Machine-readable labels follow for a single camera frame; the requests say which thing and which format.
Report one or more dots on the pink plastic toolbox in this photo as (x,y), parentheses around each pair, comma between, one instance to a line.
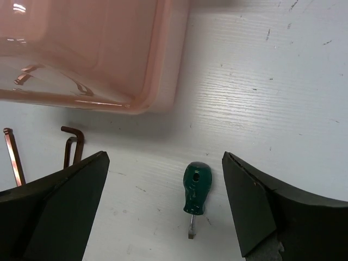
(113,56)

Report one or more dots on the long brown hex key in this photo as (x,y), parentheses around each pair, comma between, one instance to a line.
(14,157)

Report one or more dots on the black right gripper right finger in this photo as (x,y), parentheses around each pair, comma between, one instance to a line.
(277,221)

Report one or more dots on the green stubby screwdriver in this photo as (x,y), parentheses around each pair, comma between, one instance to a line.
(197,182)

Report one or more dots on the thick brown hex key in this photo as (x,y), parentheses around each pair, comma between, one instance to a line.
(78,138)

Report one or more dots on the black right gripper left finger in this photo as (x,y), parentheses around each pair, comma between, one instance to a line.
(51,218)

